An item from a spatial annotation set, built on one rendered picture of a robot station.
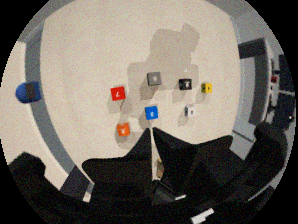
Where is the blue block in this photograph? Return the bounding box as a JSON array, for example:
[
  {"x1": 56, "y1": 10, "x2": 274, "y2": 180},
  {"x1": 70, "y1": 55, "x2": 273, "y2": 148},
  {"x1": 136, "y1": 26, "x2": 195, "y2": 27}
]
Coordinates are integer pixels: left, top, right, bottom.
[{"x1": 145, "y1": 107, "x2": 158, "y2": 120}]

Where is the red block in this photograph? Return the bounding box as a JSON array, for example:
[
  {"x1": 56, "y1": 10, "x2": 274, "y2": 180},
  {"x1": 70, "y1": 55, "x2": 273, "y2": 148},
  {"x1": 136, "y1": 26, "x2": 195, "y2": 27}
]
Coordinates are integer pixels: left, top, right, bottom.
[{"x1": 110, "y1": 87, "x2": 125, "y2": 100}]

